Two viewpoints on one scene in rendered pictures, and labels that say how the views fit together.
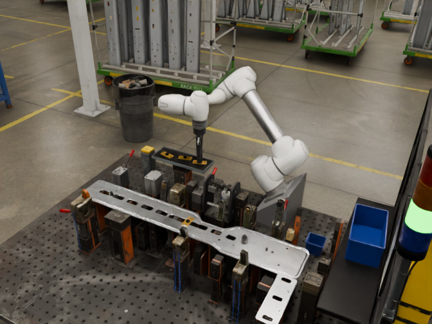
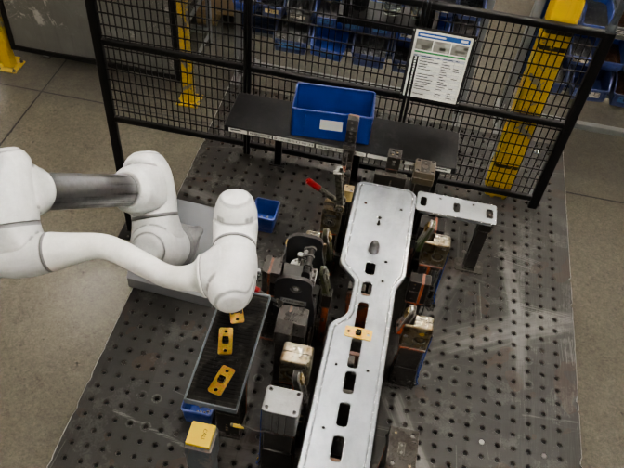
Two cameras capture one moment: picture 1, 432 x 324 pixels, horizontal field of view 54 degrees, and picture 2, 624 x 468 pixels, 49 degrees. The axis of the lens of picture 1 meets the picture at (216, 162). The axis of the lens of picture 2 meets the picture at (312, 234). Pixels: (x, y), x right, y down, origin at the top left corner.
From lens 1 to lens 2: 2.67 m
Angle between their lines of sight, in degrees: 78
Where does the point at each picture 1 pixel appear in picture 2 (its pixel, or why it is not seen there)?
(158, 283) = (410, 414)
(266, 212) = not seen: hidden behind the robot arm
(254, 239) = (362, 240)
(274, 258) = (391, 214)
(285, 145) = (154, 176)
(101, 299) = not seen: outside the picture
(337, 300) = (439, 152)
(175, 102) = (252, 255)
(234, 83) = (34, 196)
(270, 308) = (474, 213)
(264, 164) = (169, 232)
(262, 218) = not seen: hidden behind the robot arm
